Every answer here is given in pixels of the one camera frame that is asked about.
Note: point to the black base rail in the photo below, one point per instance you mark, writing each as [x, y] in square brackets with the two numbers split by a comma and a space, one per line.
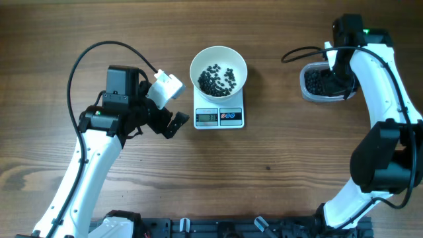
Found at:
[214, 228]

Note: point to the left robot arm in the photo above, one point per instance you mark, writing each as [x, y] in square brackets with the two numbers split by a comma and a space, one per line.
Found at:
[122, 109]

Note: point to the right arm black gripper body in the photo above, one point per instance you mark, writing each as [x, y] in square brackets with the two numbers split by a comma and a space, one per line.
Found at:
[335, 83]

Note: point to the clear plastic container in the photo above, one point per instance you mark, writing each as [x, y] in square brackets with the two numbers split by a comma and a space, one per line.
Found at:
[306, 94]

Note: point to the white digital kitchen scale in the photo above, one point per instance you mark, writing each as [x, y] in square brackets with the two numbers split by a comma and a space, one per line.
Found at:
[219, 115]

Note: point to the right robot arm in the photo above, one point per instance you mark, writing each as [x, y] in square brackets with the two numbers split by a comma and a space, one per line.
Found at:
[388, 161]

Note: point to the pile of black beans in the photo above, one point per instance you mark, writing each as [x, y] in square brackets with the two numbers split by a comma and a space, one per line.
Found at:
[217, 81]

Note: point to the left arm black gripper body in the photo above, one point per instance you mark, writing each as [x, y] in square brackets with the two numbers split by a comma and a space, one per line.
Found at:
[148, 114]

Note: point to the white bowl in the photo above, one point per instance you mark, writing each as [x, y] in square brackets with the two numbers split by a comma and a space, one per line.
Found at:
[223, 56]

